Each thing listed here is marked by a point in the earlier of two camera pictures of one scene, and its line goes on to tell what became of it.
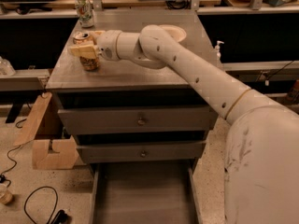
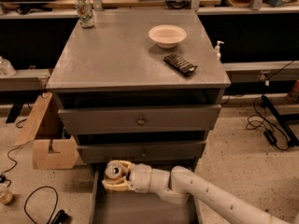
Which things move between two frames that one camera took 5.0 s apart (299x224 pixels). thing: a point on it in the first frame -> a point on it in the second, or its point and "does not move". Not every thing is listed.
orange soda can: (82, 38) -> (113, 170)
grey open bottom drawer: (145, 193) does not move
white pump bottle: (217, 49) does not move
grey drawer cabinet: (126, 114) does not move
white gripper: (107, 46) -> (140, 177)
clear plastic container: (6, 67) does not move
